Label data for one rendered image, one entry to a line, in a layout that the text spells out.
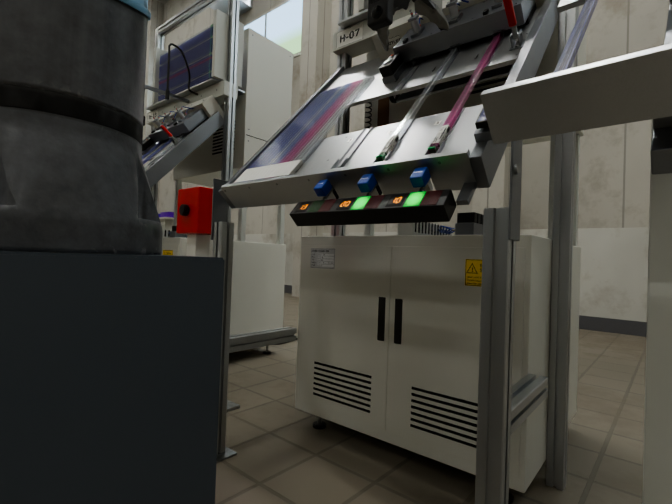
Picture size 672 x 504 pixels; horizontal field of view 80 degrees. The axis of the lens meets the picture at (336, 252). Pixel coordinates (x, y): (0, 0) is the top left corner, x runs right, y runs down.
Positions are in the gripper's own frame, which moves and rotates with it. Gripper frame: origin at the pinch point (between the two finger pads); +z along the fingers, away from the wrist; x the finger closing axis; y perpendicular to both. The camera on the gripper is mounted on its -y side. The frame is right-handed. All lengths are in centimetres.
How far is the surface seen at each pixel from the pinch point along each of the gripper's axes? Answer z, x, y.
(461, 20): 10.2, -2.1, 21.4
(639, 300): 333, -27, 101
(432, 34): 9.5, 4.8, 18.5
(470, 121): 5.8, -15.0, -21.5
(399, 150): 4.3, -2.5, -27.6
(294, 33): 160, 404, 426
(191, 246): 21, 86, -41
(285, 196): 5.1, 25.9, -35.9
